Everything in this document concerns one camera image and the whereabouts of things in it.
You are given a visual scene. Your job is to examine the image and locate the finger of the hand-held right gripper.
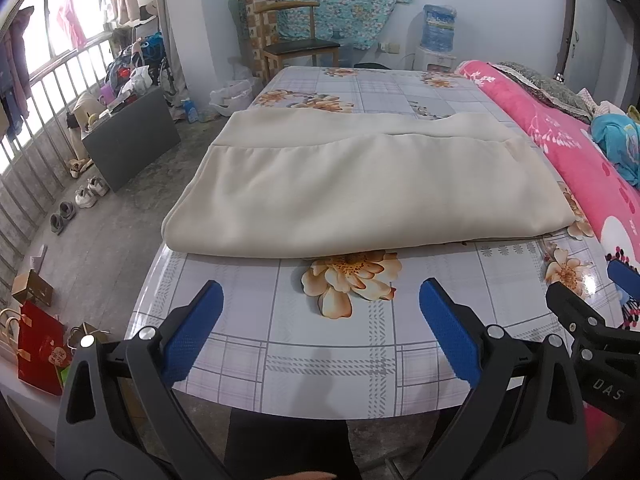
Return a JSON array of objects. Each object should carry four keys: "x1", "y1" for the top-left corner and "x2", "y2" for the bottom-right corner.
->
[
  {"x1": 607, "y1": 259, "x2": 640, "y2": 306},
  {"x1": 546, "y1": 282, "x2": 608, "y2": 341}
]

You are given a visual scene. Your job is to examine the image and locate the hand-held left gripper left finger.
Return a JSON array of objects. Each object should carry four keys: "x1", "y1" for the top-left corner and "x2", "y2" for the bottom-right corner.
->
[{"x1": 55, "y1": 280, "x2": 236, "y2": 480}]

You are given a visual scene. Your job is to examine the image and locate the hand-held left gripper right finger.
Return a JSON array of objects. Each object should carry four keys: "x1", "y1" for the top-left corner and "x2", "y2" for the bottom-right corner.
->
[{"x1": 415, "y1": 277, "x2": 588, "y2": 480}]

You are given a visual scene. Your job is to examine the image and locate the cream zip jacket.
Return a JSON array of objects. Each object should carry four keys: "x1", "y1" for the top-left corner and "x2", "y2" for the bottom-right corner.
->
[{"x1": 161, "y1": 110, "x2": 576, "y2": 260}]

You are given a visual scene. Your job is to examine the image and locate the pile of bags and clothes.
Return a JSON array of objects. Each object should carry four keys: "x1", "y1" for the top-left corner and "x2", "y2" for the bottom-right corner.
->
[{"x1": 105, "y1": 32, "x2": 176, "y2": 98}]

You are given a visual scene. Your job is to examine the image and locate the floral plaid table cover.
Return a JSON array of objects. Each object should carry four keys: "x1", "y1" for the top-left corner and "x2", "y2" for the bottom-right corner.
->
[{"x1": 124, "y1": 65, "x2": 618, "y2": 420}]

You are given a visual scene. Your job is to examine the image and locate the kraft paper bag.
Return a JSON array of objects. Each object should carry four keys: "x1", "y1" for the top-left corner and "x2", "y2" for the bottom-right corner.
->
[{"x1": 67, "y1": 322, "x2": 111, "y2": 356}]

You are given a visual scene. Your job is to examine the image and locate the teal garment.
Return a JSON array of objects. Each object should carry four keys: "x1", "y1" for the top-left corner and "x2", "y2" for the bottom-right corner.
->
[{"x1": 590, "y1": 112, "x2": 640, "y2": 186}]

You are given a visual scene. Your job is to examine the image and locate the person's dark trousers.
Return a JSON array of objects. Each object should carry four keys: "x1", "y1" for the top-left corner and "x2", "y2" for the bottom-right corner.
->
[{"x1": 222, "y1": 407, "x2": 361, "y2": 480}]

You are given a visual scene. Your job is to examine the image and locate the red gift bag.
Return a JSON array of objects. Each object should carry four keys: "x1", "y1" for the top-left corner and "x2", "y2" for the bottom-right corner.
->
[{"x1": 17, "y1": 301, "x2": 68, "y2": 397}]

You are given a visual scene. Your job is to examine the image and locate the pink floral blanket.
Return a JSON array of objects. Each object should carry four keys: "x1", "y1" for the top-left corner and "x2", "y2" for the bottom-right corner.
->
[{"x1": 455, "y1": 60, "x2": 640, "y2": 466}]

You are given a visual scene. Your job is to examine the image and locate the cardboard box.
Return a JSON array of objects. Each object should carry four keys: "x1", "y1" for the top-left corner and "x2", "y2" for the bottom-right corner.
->
[{"x1": 11, "y1": 269, "x2": 55, "y2": 307}]

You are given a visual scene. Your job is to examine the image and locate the white crumpled garment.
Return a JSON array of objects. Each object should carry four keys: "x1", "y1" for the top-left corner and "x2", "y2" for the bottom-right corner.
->
[{"x1": 577, "y1": 87, "x2": 628, "y2": 123}]

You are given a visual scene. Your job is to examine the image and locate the grey cabinet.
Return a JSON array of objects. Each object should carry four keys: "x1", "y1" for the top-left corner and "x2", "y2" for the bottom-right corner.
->
[{"x1": 81, "y1": 86, "x2": 182, "y2": 193}]

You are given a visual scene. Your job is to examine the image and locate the grey patterned pillow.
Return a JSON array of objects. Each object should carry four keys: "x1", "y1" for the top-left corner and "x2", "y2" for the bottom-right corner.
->
[{"x1": 492, "y1": 61, "x2": 593, "y2": 123}]

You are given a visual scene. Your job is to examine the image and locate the white plastic bag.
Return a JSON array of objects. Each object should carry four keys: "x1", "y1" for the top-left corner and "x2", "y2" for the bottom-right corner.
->
[{"x1": 209, "y1": 79, "x2": 253, "y2": 117}]

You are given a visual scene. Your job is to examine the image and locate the metal window railing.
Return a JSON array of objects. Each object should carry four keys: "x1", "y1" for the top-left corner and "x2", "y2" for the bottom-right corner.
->
[{"x1": 0, "y1": 30, "x2": 116, "y2": 286}]

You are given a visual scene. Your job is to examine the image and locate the white water dispenser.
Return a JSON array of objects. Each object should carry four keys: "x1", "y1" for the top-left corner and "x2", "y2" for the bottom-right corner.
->
[{"x1": 415, "y1": 46, "x2": 458, "y2": 73}]

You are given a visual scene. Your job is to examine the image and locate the wooden chair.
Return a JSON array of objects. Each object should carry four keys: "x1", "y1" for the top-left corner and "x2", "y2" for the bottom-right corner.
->
[{"x1": 262, "y1": 1, "x2": 342, "y2": 81}]

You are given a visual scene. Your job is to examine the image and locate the tiled patterned stand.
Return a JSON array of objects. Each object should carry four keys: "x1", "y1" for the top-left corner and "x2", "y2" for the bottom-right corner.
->
[{"x1": 245, "y1": 0, "x2": 280, "y2": 81}]

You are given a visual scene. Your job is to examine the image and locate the hanging dark garments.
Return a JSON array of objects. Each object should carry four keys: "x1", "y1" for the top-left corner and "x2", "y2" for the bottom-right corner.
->
[{"x1": 0, "y1": 7, "x2": 36, "y2": 136}]

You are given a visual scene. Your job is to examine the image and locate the hanging pink garment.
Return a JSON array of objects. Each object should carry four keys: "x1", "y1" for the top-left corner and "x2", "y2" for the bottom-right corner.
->
[{"x1": 56, "y1": 0, "x2": 88, "y2": 51}]

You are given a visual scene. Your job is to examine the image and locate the dark door frame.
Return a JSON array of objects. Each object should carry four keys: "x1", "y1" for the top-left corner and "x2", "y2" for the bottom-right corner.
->
[{"x1": 564, "y1": 0, "x2": 576, "y2": 78}]

